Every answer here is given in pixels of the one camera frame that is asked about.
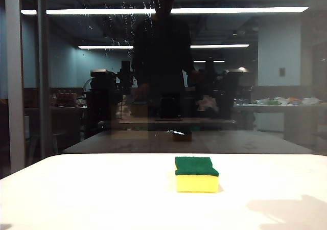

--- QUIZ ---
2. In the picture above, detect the white window frame post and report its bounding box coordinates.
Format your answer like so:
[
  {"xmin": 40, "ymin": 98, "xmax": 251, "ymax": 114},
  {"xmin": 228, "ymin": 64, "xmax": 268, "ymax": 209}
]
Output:
[{"xmin": 4, "ymin": 0, "xmax": 26, "ymax": 175}]

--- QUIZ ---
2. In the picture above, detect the yellow sponge with green scourer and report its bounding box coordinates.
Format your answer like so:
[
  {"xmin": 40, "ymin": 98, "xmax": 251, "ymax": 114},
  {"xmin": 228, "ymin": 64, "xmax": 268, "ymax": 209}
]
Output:
[{"xmin": 174, "ymin": 156, "xmax": 220, "ymax": 193}]

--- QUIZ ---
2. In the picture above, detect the grey metal frame post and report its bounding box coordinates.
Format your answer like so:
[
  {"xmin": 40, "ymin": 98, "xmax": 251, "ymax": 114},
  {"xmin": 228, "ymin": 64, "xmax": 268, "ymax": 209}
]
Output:
[{"xmin": 36, "ymin": 0, "xmax": 53, "ymax": 159}]

